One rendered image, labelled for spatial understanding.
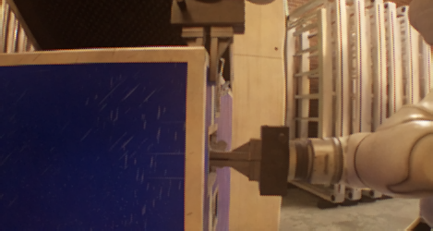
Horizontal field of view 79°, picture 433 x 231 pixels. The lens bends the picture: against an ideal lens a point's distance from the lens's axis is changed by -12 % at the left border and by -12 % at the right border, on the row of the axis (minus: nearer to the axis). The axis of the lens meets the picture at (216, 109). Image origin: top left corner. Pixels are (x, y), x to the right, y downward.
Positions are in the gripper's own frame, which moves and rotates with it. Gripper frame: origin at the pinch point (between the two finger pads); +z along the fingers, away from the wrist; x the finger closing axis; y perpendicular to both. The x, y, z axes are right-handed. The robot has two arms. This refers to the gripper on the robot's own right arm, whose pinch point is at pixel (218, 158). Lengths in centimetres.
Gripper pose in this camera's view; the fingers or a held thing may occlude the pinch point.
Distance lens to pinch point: 58.0
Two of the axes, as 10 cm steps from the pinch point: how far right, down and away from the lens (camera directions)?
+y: -0.9, -0.1, -10.0
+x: -0.2, 10.0, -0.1
